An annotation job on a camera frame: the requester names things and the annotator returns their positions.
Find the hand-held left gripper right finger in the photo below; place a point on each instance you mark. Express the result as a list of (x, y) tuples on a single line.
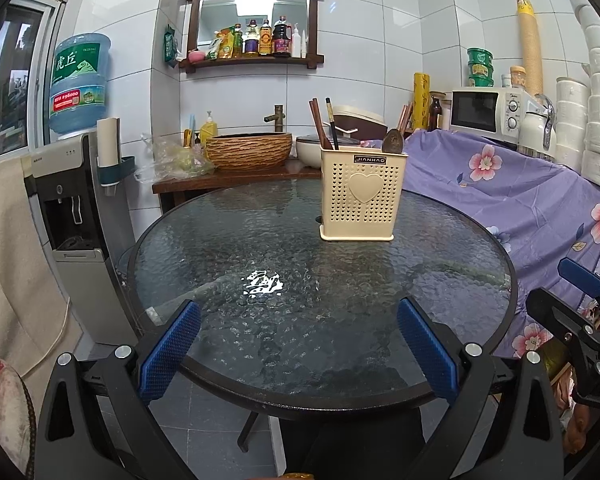
[(425, 350)]

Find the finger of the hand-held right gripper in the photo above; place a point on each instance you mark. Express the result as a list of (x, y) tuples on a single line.
[(580, 275), (550, 310)]

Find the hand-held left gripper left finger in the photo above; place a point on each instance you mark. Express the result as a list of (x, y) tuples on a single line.
[(170, 347)]

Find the beige perforated utensil holder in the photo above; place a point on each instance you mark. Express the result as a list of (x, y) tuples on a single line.
[(365, 210)]

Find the black chopstick with gold tip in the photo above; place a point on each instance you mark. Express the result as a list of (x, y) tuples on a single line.
[(332, 125)]

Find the person's right hand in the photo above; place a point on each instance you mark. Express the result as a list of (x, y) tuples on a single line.
[(577, 430)]

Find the grey water dispenser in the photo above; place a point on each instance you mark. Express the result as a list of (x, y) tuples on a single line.
[(80, 285)]

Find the black table leg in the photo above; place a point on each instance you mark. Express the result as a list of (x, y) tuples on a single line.
[(250, 432)]

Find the purple floral cloth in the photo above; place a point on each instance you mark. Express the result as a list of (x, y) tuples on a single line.
[(490, 195)]

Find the white kettle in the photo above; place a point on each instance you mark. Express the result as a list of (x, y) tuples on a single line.
[(532, 132)]

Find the dark wooden washstand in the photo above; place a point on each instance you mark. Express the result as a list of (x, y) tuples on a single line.
[(225, 180)]

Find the floral round cushion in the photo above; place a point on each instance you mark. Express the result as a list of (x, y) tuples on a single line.
[(2, 405)]

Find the teal cup holder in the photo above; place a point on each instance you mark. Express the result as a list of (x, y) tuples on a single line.
[(120, 172)]

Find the beige hanging cloth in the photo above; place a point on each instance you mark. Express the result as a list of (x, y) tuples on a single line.
[(10, 260)]

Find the clear plastic bags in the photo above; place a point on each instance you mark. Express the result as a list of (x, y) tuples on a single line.
[(175, 157)]

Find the white microwave oven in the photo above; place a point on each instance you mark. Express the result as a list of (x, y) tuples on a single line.
[(472, 110)]

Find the jar with beige lid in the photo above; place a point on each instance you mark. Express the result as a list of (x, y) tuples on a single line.
[(517, 79)]

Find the small white jar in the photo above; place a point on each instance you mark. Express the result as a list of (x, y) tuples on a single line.
[(505, 81)]

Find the woven pattern wash basin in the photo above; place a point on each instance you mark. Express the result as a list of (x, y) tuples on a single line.
[(250, 152)]

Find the brown glass bottle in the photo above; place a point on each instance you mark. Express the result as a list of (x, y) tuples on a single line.
[(436, 115)]

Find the white paper cup stack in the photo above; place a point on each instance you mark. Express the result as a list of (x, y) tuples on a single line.
[(109, 140)]

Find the yellow soap dispenser bottle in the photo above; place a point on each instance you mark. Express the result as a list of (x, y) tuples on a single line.
[(209, 132)]

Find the blue toothbrush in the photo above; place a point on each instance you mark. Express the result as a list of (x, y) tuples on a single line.
[(192, 127)]

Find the green instant noodle cup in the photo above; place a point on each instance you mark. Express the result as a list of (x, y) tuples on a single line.
[(480, 57), (481, 76)]

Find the white pot with lid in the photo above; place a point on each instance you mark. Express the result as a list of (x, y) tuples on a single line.
[(307, 155)]

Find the tall beige cup stack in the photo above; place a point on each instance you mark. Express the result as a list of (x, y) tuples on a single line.
[(530, 50)]

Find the yellow wrapped roll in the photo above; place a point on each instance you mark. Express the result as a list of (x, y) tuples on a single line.
[(421, 102)]

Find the brown and white rice cooker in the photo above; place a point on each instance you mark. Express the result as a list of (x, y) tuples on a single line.
[(365, 119)]

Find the bamboo style faucet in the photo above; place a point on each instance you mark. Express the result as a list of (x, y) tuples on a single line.
[(278, 119)]

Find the blue water jug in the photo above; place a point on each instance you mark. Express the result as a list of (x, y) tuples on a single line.
[(80, 85)]

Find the pink bowl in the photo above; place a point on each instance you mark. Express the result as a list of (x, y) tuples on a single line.
[(195, 55)]

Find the green hanging packet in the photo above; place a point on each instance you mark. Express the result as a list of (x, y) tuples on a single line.
[(169, 47)]

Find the window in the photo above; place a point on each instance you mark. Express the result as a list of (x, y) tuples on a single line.
[(15, 85)]

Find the yellow snack packet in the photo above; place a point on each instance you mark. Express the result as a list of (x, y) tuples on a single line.
[(225, 47)]

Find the green oil bottle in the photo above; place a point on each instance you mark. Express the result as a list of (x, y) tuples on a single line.
[(237, 42)]

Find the purple label bottle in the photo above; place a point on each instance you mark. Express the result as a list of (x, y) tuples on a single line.
[(251, 42)]

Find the amber sauce bottle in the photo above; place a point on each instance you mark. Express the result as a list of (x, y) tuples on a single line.
[(265, 40)]

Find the dark soy sauce bottle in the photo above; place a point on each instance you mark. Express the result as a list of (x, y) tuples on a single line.
[(281, 40)]

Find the small white bottle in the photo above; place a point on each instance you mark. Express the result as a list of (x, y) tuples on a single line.
[(304, 45)]

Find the white pump bottle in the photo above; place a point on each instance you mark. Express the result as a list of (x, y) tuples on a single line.
[(296, 42)]

